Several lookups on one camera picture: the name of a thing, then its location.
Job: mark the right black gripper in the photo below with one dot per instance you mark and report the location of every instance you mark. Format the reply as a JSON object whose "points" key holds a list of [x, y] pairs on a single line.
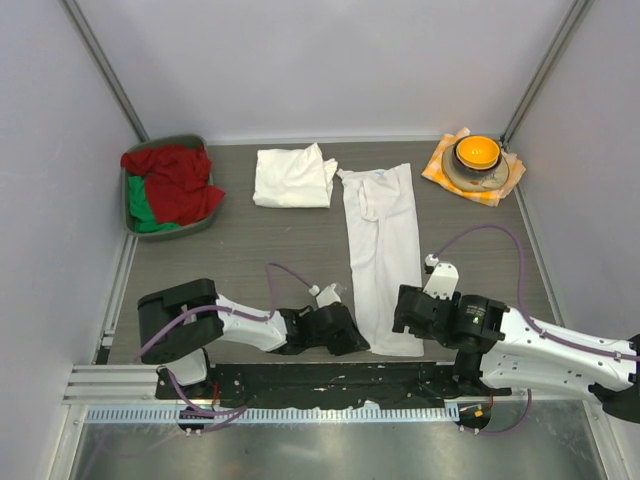
{"points": [[411, 287]]}

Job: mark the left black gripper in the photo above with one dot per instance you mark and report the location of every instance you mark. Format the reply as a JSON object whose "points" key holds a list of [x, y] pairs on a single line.
{"points": [[352, 340]]}

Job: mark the white t-shirt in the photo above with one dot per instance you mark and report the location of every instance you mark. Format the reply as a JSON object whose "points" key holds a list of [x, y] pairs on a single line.
{"points": [[298, 178], [384, 250]]}

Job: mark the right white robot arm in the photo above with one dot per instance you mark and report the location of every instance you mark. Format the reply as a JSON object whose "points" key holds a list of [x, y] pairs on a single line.
{"points": [[497, 348]]}

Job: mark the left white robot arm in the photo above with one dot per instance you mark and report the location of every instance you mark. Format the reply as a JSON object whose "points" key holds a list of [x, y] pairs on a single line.
{"points": [[176, 324]]}

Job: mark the beige ceramic plate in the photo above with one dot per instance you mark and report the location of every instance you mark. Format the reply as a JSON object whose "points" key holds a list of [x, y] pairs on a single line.
{"points": [[467, 182]]}

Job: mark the orange checked cloth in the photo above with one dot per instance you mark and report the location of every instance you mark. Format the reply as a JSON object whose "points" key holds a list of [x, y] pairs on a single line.
{"points": [[433, 172]]}

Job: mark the folded white t-shirt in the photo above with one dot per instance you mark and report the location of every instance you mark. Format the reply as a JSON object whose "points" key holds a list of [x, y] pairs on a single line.
{"points": [[298, 178]]}

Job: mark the orange bowl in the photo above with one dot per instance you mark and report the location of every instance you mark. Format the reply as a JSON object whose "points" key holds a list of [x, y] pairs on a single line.
{"points": [[477, 152]]}

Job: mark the red t-shirt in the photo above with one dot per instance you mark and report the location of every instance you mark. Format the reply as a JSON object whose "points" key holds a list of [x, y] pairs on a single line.
{"points": [[177, 182]]}

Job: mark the green t-shirt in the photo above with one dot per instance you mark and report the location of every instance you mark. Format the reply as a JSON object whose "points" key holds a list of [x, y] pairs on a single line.
{"points": [[145, 221]]}

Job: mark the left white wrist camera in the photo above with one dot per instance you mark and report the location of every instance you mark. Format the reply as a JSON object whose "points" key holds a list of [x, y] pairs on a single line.
{"points": [[328, 295]]}

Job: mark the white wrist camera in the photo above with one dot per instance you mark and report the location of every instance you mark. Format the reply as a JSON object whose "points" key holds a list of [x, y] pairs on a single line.
{"points": [[328, 295], [442, 278]]}

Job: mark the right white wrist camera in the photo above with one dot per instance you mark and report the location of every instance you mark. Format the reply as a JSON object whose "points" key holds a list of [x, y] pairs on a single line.
{"points": [[442, 278]]}

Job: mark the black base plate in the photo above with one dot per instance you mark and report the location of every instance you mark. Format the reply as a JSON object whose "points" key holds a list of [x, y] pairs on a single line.
{"points": [[334, 385]]}

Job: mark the white slotted cable duct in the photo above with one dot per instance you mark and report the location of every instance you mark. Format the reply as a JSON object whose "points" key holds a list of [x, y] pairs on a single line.
{"points": [[178, 413]]}

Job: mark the aluminium frame rail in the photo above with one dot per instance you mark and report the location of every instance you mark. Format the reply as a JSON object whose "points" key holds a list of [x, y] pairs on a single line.
{"points": [[110, 384]]}

